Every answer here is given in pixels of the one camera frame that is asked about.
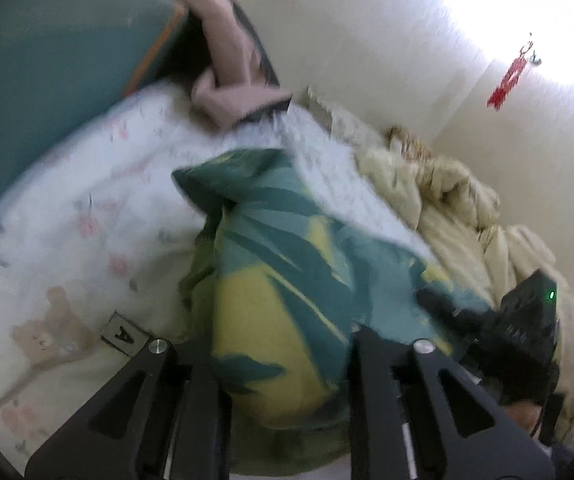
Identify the white floral bed sheet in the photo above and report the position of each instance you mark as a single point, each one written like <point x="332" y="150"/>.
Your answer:
<point x="67" y="220"/>

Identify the pink coat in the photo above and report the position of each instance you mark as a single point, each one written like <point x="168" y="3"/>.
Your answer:
<point x="222" y="40"/>

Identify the white letter A tag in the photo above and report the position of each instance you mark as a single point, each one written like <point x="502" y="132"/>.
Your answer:
<point x="124" y="335"/>

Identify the cream quilt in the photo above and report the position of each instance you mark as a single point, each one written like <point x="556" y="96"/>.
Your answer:
<point x="467" y="210"/>

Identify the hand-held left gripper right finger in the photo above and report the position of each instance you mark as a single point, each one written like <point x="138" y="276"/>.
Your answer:
<point x="372" y="400"/>

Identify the teal padded headboard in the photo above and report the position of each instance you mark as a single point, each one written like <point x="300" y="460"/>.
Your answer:
<point x="42" y="60"/>

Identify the white pillow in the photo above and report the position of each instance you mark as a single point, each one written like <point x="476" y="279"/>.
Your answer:
<point x="332" y="115"/>

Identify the brown patterned cloth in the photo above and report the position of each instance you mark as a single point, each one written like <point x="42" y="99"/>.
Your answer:
<point x="409" y="139"/>

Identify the teal floral shorts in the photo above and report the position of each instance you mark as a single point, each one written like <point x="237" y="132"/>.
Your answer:
<point x="292" y="270"/>

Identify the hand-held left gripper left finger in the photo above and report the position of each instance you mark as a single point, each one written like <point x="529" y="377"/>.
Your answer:
<point x="202" y="410"/>

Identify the red hanging ornament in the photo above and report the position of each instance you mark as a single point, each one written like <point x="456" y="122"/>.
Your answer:
<point x="509" y="77"/>

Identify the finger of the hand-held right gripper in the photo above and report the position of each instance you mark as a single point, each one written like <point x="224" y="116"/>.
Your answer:
<point x="442" y="306"/>

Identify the metal wall hook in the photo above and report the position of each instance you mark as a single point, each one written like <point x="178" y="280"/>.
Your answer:
<point x="534" y="57"/>

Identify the dark grey garment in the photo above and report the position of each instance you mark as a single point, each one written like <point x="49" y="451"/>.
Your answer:
<point x="267" y="65"/>

